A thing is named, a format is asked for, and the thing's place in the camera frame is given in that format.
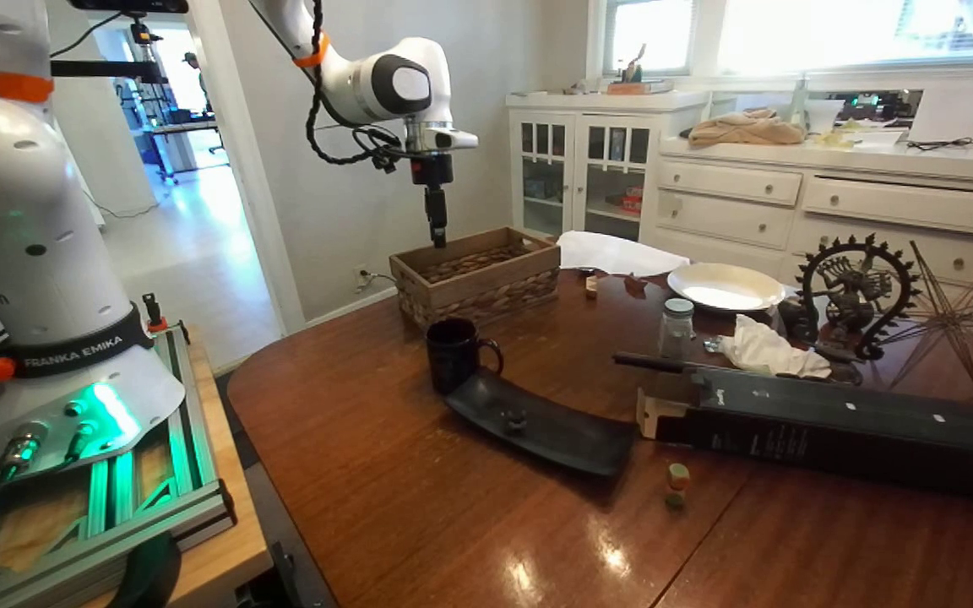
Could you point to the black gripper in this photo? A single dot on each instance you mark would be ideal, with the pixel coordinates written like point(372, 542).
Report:
point(434, 170)

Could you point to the woven rectangular basket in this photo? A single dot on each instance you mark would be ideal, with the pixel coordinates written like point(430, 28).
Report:
point(475, 280)

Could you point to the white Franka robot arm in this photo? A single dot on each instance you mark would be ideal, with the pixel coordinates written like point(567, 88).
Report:
point(24, 225)

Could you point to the black mug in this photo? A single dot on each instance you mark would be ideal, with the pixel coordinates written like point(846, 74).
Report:
point(454, 354)

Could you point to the white glass-door cabinet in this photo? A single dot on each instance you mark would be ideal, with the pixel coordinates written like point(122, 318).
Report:
point(575, 170)

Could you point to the small wooden piece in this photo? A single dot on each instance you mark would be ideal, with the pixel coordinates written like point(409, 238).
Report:
point(592, 284)

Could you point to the large white cloth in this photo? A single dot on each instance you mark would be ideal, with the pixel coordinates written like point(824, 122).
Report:
point(624, 253)

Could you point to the small dark piece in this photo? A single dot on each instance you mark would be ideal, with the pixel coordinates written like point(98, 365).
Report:
point(634, 284)

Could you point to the black thin pen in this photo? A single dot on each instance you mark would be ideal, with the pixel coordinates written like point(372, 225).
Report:
point(651, 364)

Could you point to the small glass jar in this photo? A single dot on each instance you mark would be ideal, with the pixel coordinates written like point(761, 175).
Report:
point(676, 332)

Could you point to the white framed window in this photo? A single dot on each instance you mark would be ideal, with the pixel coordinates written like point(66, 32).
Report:
point(871, 28)
point(651, 36)

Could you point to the white plate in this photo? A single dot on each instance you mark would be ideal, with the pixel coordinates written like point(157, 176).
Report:
point(728, 288)

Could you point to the small cork piece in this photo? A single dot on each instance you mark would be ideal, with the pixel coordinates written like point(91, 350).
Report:
point(682, 473)

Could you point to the crumpled white tissue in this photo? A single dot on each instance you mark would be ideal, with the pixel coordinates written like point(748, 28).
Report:
point(775, 350)

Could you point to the wooden robot stand top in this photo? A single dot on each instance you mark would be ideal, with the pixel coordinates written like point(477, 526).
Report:
point(229, 542)

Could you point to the clear glass bottle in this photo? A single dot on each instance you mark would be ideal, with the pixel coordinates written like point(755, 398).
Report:
point(811, 114)

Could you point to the white drawer dresser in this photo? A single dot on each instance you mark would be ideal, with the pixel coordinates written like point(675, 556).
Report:
point(846, 204)

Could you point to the black round clamp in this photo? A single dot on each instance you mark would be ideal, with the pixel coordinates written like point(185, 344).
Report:
point(151, 577)

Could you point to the long black case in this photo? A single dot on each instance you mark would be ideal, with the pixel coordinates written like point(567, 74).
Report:
point(846, 435)

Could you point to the white upright card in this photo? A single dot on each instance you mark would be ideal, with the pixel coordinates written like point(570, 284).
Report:
point(960, 114)

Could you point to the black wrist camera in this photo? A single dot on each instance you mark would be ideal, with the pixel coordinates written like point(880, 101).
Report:
point(391, 152)

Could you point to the white wall outlet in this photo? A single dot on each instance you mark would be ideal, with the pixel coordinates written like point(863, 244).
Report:
point(368, 278)

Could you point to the white door frame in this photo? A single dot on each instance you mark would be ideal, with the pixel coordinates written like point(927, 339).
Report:
point(244, 170)

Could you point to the black camera boom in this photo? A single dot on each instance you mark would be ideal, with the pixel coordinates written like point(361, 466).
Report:
point(104, 68)

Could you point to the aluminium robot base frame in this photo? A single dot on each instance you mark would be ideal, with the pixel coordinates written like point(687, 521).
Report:
point(118, 493)

